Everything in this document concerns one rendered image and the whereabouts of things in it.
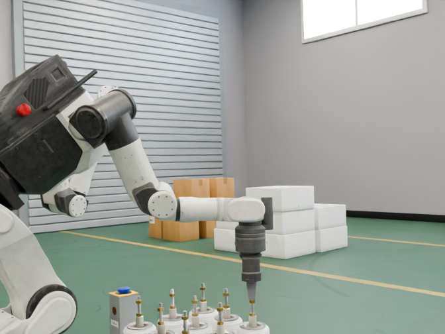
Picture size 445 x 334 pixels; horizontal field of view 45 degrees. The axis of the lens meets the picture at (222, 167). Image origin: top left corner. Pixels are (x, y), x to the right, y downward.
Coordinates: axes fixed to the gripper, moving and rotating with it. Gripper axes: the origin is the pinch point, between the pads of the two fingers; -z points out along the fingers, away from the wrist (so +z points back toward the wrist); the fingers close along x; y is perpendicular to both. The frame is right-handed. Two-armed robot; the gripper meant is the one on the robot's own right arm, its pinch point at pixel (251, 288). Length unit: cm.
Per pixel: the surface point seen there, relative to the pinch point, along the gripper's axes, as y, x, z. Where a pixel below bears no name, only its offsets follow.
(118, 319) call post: -42.2, -13.3, -12.0
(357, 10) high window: 151, -542, 235
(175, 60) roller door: -95, -600, 190
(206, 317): -14.4, -13.1, -11.9
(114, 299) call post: -43.7, -15.0, -6.3
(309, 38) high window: 96, -603, 215
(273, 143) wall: 44, -664, 71
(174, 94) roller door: -97, -598, 141
